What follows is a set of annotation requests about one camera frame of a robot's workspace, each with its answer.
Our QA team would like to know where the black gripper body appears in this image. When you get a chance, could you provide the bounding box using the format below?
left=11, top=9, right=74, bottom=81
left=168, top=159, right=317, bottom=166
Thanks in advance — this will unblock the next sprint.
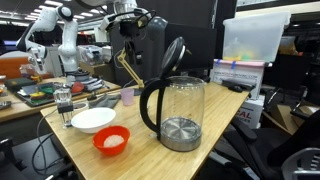
left=119, top=19, right=142, bottom=44

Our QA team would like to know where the small glass grinder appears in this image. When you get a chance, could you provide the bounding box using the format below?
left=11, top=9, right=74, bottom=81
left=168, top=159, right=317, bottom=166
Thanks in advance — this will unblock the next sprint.
left=53, top=87, right=75, bottom=130

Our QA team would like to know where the yellow desk lamp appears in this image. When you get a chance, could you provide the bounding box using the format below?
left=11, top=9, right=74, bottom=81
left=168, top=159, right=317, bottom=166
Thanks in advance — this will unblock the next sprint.
left=115, top=15, right=169, bottom=97

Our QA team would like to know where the pink plastic cup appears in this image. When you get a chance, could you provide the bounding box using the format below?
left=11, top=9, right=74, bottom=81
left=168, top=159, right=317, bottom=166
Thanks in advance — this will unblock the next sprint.
left=120, top=87, right=135, bottom=107

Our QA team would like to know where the grey cloth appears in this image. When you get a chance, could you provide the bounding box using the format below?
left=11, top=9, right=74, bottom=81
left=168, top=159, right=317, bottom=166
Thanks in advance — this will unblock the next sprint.
left=88, top=93, right=122, bottom=109

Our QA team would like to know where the black monitor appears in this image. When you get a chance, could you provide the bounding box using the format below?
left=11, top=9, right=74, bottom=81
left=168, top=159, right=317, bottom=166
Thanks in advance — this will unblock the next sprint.
left=164, top=22, right=218, bottom=72

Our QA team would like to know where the red toy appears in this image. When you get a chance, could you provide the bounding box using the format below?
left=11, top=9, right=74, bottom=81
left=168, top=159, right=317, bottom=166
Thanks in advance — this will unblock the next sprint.
left=71, top=81, right=85, bottom=94

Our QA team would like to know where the glass electric kettle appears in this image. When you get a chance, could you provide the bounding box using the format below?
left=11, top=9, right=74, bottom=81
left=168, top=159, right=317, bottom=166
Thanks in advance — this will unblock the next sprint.
left=139, top=36, right=206, bottom=153

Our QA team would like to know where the small clear dish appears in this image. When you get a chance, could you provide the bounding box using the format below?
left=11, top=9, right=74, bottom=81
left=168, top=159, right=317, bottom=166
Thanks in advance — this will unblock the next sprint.
left=72, top=101, right=90, bottom=113

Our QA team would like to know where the white bowl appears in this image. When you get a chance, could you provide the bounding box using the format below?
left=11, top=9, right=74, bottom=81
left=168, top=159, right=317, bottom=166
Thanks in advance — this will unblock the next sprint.
left=70, top=106, right=117, bottom=135

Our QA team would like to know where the white rice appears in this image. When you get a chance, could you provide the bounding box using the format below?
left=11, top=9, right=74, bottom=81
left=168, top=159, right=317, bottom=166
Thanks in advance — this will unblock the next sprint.
left=103, top=134, right=125, bottom=148

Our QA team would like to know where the green toy bowl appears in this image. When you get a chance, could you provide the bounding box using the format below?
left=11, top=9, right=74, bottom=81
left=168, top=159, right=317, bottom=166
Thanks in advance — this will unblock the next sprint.
left=39, top=85, right=55, bottom=95

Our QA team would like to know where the orange plastic bowl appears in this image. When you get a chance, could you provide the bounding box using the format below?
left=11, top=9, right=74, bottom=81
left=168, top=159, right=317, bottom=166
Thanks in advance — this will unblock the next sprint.
left=92, top=125, right=131, bottom=157

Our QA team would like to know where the white printed cardboard box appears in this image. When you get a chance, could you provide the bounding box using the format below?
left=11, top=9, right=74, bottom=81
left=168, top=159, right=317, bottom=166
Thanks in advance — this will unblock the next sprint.
left=210, top=59, right=267, bottom=100

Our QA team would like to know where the yellow toy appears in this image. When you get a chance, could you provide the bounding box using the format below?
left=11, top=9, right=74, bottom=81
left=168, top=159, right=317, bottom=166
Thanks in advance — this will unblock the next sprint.
left=29, top=91, right=46, bottom=101

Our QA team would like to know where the black computer mouse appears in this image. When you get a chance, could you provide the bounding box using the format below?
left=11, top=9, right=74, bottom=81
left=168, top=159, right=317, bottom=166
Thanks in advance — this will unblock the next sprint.
left=229, top=85, right=244, bottom=94

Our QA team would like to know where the black tray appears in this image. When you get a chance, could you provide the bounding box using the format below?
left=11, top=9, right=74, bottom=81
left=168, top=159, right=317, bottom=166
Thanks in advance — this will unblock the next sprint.
left=14, top=81, right=85, bottom=108

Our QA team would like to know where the black case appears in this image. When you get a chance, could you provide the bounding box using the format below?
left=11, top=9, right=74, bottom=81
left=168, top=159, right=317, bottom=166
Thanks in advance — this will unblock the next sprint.
left=4, top=77, right=37, bottom=91

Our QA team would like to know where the clear plastic storage bin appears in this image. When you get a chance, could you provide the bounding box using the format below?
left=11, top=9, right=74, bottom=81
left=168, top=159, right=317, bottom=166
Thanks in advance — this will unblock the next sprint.
left=222, top=11, right=292, bottom=63

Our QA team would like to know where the white box with red letters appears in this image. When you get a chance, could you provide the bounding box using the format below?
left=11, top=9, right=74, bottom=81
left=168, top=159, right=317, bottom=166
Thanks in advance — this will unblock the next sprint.
left=237, top=95, right=266, bottom=130

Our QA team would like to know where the black office chair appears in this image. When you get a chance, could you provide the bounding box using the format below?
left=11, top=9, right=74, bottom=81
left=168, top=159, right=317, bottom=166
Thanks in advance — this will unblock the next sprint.
left=213, top=109, right=320, bottom=180

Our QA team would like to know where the grey chair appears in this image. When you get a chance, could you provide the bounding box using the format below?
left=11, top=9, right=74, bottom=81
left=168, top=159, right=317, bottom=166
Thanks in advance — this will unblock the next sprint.
left=280, top=147, right=320, bottom=180

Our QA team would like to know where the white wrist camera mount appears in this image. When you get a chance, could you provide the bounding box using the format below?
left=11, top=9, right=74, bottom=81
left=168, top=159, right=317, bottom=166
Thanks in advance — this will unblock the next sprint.
left=99, top=13, right=118, bottom=33

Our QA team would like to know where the black cable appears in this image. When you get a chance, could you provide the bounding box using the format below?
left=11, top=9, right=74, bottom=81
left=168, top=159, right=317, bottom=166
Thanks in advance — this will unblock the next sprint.
left=31, top=108, right=66, bottom=178

